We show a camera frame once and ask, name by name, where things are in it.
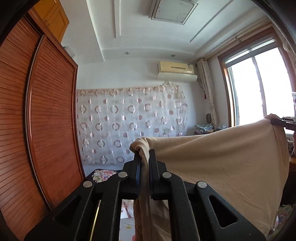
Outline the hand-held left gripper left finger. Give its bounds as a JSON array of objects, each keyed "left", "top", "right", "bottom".
[{"left": 24, "top": 152, "right": 142, "bottom": 241}]

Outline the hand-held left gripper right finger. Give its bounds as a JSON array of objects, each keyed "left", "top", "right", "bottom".
[{"left": 148, "top": 149, "right": 266, "bottom": 241}]

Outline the beige printed t-shirt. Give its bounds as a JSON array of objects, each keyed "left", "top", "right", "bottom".
[{"left": 129, "top": 113, "right": 290, "bottom": 241}]

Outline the floral quilt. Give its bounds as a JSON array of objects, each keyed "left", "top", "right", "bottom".
[{"left": 87, "top": 169, "right": 121, "bottom": 183}]

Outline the white floral bed sheet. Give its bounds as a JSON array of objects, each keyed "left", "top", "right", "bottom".
[{"left": 92, "top": 199, "right": 137, "bottom": 241}]

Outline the wood-framed window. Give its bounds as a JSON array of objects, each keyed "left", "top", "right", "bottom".
[{"left": 217, "top": 25, "right": 296, "bottom": 135}]

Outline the circle-patterned sheer curtain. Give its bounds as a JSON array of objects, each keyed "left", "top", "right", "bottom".
[{"left": 76, "top": 85, "right": 186, "bottom": 165}]

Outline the patterned window curtain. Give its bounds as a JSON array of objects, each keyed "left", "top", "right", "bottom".
[{"left": 196, "top": 58, "right": 219, "bottom": 130}]

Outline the wooden slatted wardrobe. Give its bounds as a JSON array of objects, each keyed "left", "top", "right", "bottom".
[{"left": 0, "top": 11, "right": 85, "bottom": 234}]

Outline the square ceiling light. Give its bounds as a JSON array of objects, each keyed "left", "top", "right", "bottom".
[{"left": 149, "top": 0, "right": 199, "bottom": 25}]

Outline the wooden overhead cabinet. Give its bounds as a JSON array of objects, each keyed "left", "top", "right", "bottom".
[{"left": 28, "top": 0, "right": 70, "bottom": 44}]

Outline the beige wall air conditioner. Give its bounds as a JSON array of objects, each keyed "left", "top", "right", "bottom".
[{"left": 157, "top": 61, "right": 195, "bottom": 75}]

